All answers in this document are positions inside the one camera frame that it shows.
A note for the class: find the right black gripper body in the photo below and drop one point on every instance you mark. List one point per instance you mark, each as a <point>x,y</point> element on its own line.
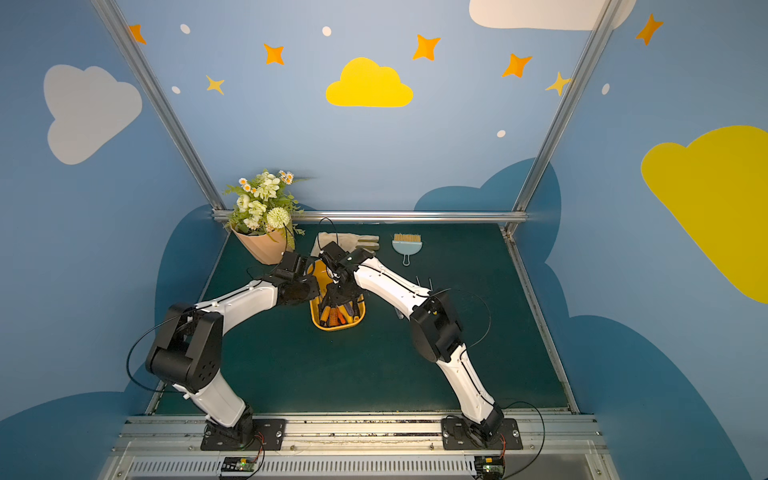
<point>342,288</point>

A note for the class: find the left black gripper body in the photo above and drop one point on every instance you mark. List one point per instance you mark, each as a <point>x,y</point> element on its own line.
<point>303,288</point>

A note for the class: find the yellow plastic storage box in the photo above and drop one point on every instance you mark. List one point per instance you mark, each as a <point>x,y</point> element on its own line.
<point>324,314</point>

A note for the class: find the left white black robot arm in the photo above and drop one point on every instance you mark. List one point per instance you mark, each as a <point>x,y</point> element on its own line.
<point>187,351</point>

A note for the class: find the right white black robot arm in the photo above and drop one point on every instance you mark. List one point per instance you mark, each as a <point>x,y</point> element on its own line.
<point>437,334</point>

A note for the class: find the beige work glove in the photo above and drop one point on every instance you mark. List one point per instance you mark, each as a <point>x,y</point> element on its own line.
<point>347,241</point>

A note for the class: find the small blue brush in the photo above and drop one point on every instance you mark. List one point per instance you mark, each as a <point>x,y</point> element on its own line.
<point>407,245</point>

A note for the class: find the pink pot with flowers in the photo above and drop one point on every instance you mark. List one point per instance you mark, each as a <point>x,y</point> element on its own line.
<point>262,218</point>

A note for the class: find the left circuit board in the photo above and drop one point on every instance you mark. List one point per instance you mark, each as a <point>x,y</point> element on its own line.
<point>238,467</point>

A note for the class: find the circuit board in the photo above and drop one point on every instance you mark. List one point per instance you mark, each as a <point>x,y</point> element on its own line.
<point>489,467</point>
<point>238,467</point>

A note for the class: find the right circuit board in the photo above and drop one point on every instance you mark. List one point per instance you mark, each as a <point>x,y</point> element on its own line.
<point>489,467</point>

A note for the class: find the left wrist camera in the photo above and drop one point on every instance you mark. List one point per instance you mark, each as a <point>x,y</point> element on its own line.
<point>292,266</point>

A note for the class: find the aluminium back frame bar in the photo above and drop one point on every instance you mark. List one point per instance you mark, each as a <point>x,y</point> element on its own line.
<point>419,217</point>

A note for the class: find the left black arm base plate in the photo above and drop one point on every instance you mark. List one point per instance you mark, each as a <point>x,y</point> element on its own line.
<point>249,434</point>

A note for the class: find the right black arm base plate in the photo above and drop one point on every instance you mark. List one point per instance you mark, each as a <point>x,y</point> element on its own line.
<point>458,433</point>

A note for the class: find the aluminium front rail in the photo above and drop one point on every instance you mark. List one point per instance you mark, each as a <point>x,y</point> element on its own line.
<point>376,445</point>

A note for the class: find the left aluminium frame post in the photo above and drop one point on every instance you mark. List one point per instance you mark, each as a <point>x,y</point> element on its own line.
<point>118,28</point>

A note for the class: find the aluminium frame post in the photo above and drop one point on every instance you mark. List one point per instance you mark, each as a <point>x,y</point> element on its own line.
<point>582,73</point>
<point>118,28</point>

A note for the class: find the right aluminium frame post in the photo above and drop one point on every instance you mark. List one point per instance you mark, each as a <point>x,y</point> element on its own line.
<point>582,73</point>

